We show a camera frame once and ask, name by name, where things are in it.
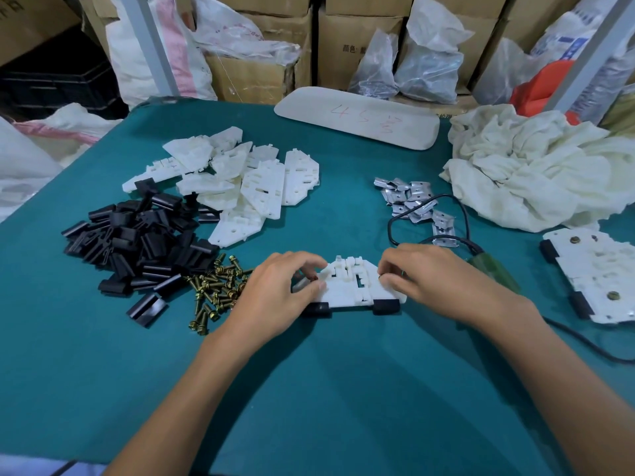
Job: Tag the white sack with pink stripe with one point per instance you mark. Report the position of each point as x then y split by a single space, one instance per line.
144 54

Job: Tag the pile of silver metal clips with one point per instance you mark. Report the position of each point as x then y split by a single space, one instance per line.
414 200

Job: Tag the person's left thumb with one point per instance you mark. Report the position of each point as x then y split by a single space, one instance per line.
311 292

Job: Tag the person's right hand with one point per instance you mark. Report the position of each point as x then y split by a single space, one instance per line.
446 287

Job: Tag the plain white sack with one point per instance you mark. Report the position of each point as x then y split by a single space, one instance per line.
25 168

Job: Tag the pile of white plastic plates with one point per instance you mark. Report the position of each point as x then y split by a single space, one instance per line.
248 185

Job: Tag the person's light blue clothing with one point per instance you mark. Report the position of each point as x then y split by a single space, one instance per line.
44 466

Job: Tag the flat cardboard box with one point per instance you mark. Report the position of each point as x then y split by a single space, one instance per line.
451 106

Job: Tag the small clear plastic bag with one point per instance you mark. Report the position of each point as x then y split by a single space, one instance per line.
374 69

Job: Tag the red plastic container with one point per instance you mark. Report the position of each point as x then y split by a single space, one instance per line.
540 89

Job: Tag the white sack with blue print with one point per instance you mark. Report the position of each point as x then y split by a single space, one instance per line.
560 39

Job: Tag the cardboard box with open flap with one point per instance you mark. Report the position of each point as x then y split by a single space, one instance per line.
248 81

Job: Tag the crumpled white cloth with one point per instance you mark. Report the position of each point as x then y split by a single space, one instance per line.
536 168

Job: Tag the white plastic plate with clips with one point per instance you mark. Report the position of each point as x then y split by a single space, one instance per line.
350 287

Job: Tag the grey metal post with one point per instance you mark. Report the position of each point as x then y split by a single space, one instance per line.
149 44
590 49

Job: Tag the white oval board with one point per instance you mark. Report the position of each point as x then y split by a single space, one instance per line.
357 116

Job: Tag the person's right thumb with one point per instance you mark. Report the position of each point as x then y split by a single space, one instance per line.
393 285

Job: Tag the green electric screwdriver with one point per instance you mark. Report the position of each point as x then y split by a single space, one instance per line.
493 272

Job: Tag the pile of brass screws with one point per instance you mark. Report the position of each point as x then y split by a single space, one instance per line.
218 292

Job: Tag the stack of assembled white plates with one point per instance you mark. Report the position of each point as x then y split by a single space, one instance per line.
595 272

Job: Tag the brown cardboard box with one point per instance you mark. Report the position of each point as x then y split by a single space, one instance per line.
367 3
268 2
29 19
483 24
536 12

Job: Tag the black plastic crate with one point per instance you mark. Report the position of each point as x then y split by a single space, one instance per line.
54 79

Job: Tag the person's left forearm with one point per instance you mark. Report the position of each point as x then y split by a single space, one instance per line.
183 411

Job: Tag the cardboard box with black print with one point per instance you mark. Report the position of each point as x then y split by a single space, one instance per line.
342 49

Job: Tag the person's right forearm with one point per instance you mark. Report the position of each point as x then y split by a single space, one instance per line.
570 391

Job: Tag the large clear plastic bag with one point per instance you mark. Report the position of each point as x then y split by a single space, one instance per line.
431 59

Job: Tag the white plastic bag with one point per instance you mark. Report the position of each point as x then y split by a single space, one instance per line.
233 29

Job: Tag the person's left hand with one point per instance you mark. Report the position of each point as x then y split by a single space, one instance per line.
265 302

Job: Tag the pile of black plastic clips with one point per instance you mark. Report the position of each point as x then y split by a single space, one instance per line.
144 242

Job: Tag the crumpled sack with pink stripe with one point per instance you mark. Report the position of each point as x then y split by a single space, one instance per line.
69 128

